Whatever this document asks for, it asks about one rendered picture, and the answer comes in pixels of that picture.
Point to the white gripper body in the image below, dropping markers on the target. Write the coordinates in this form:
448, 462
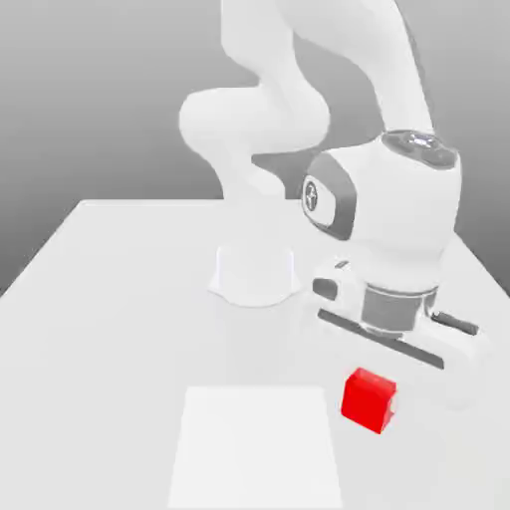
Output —
434, 350

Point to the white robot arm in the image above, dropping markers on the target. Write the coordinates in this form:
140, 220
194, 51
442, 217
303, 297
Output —
402, 207

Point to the small red cube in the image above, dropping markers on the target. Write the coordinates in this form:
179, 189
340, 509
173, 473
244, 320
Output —
364, 400

